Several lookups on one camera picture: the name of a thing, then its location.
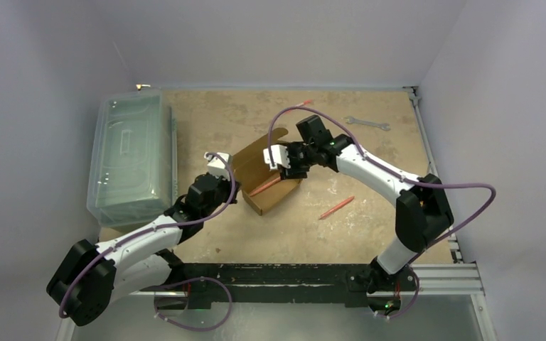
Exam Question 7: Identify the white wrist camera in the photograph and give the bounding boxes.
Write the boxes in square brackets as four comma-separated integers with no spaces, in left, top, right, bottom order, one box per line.
[204,152,232,180]
[262,144,291,171]

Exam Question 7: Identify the clear plastic storage bin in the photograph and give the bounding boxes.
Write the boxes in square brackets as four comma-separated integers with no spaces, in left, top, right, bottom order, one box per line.
[87,90,178,229]

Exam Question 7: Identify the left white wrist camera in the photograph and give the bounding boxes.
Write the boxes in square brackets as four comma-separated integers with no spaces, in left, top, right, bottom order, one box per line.
[204,152,232,180]

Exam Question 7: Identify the brown cardboard box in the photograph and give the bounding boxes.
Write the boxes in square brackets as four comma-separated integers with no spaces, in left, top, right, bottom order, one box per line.
[232,134,302,216]

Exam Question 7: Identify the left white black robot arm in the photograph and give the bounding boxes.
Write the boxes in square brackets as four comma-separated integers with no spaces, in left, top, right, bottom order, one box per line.
[46,173,241,326]

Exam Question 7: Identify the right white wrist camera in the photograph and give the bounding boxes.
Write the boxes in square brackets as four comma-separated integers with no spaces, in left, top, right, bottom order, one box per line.
[262,144,291,171]

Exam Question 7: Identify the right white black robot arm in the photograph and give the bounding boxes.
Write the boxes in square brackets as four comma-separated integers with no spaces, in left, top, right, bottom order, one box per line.
[263,115,454,293]

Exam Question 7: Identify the aluminium frame rail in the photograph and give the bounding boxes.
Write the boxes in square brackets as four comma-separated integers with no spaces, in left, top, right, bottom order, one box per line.
[56,264,495,340]

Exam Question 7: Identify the silver open-end wrench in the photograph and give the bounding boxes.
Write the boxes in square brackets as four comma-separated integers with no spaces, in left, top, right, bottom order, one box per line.
[345,116,391,131]

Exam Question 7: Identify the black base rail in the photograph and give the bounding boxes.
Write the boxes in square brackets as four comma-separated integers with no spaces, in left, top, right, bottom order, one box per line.
[139,262,417,312]

